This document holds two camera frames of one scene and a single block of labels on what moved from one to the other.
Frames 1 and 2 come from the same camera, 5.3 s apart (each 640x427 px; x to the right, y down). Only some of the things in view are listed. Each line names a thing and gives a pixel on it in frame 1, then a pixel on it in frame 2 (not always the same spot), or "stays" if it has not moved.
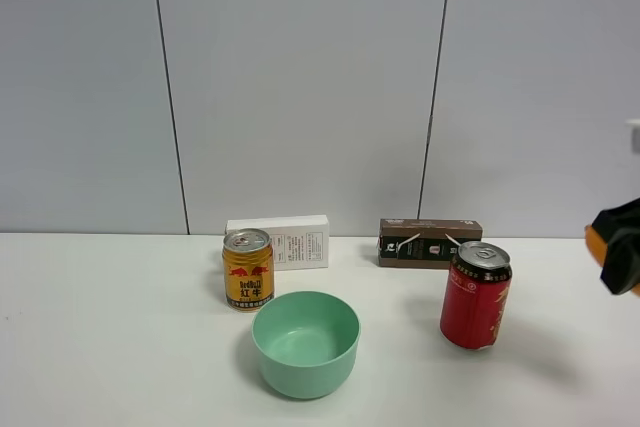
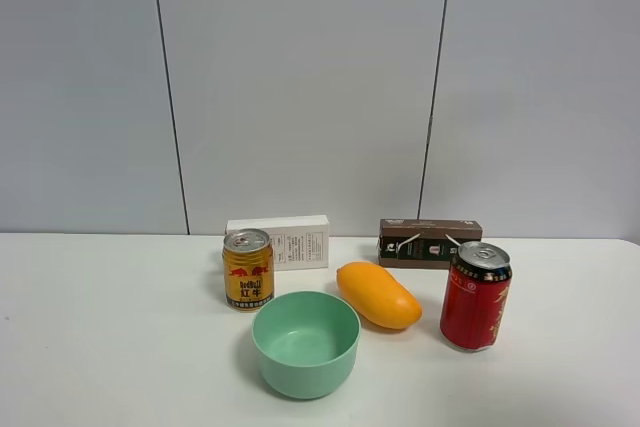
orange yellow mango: (597, 248) → (378, 295)
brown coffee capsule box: (423, 243) stays
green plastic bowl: (307, 343) stays
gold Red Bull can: (248, 269) stays
